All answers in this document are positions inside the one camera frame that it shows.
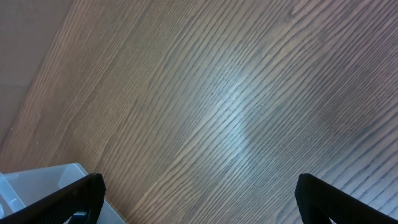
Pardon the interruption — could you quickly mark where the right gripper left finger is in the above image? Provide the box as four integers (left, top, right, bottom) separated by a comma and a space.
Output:
1, 173, 106, 224

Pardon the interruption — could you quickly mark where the clear plastic storage container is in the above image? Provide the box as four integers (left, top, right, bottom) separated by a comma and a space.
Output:
1, 163, 126, 224

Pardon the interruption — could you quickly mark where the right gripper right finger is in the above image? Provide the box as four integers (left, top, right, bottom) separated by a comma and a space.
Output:
295, 173, 397, 224

